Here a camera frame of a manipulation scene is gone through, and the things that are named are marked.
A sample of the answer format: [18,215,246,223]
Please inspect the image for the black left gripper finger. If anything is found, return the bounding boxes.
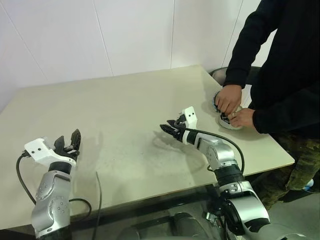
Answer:
[70,128,83,154]
[53,135,66,153]

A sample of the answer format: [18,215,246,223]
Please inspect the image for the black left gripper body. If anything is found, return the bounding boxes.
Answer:
[54,146,81,163]

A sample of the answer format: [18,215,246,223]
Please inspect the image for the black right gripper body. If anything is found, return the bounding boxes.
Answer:
[172,117,188,144]

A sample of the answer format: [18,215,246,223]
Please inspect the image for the motor housing with copper windings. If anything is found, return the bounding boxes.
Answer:
[217,106,245,131]

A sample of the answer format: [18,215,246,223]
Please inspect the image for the person's right hand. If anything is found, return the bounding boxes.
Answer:
[214,84,243,113]

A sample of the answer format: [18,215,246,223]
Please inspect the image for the person's left hand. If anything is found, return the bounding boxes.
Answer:
[228,108,256,130]

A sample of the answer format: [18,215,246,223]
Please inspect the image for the black folding chair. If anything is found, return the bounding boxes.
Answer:
[208,65,262,87]

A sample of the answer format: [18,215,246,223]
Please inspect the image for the metal caster wheel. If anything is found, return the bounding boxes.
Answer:
[202,211,221,225]

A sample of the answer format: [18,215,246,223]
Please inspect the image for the dark grey rounded shape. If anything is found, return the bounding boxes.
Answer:
[172,211,201,240]

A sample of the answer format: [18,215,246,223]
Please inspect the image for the person's camouflage trousers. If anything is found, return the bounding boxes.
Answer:
[259,131,320,211]

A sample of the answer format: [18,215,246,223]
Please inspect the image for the plastic bottle with blue label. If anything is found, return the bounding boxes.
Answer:
[304,177,315,193]

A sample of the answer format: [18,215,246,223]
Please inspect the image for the person's black sweater torso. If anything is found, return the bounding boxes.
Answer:
[234,0,320,111]

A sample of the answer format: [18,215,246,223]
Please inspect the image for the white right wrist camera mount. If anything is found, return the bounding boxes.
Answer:
[178,106,199,145]

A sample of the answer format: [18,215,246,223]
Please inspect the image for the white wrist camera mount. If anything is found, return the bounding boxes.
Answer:
[178,106,199,145]
[24,136,77,166]

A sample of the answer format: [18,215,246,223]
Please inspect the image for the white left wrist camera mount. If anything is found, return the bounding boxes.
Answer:
[24,136,77,166]

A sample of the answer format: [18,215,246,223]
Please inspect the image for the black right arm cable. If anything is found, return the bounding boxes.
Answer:
[174,119,245,176]

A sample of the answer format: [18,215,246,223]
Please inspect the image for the loose thin black cable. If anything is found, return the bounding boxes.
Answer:
[91,171,103,237]

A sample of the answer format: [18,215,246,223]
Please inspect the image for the black table frame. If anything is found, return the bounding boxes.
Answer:
[67,184,221,227]

